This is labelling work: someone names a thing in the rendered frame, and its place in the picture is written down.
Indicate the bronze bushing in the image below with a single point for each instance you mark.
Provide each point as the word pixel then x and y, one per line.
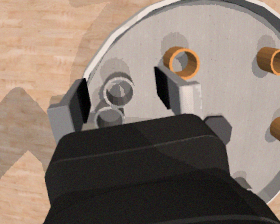
pixel 275 128
pixel 268 61
pixel 193 62

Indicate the grey metal bushing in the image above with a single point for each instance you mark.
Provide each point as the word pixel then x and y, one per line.
pixel 244 183
pixel 119 102
pixel 100 123

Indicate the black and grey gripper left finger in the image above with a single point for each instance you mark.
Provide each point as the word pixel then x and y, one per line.
pixel 71 112

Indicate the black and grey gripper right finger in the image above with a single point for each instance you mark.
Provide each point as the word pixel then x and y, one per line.
pixel 177 94

